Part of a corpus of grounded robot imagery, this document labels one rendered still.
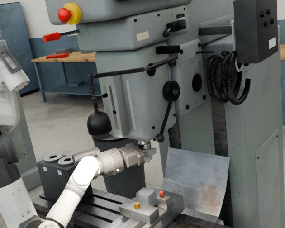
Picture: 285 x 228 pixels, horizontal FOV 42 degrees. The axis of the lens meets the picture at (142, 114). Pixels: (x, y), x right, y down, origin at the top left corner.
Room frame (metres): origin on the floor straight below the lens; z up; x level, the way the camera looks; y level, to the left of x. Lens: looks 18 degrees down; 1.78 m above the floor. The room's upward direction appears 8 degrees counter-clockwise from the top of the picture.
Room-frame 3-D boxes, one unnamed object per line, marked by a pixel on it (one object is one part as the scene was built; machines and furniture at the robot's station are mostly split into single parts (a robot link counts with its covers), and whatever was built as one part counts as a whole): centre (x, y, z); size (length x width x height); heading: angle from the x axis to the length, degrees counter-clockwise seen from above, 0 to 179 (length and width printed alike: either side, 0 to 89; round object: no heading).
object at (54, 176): (1.62, 0.42, 1.01); 0.22 x 0.12 x 0.20; 52
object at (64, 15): (1.07, 0.17, 1.76); 0.04 x 0.03 x 0.04; 50
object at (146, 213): (1.24, 0.07, 1.00); 0.15 x 0.06 x 0.04; 50
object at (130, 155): (1.23, 0.09, 1.23); 0.13 x 0.12 x 0.10; 25
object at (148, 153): (1.24, 0.00, 1.23); 0.06 x 0.02 x 0.03; 115
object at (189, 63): (1.41, -0.12, 1.47); 0.24 x 0.19 x 0.26; 50
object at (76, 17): (1.09, 0.16, 1.76); 0.06 x 0.02 x 0.06; 50
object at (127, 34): (1.30, -0.02, 1.68); 0.34 x 0.24 x 0.10; 140
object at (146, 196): (1.28, 0.03, 1.02); 0.06 x 0.05 x 0.06; 50
